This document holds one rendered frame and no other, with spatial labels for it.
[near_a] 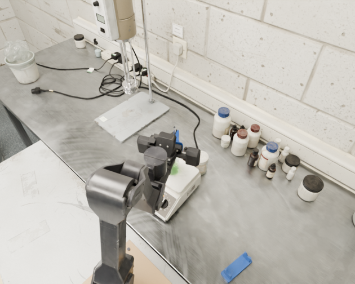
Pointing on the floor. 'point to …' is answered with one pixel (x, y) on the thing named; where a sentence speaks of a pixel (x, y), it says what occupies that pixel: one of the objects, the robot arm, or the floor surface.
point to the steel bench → (251, 237)
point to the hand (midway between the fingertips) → (173, 138)
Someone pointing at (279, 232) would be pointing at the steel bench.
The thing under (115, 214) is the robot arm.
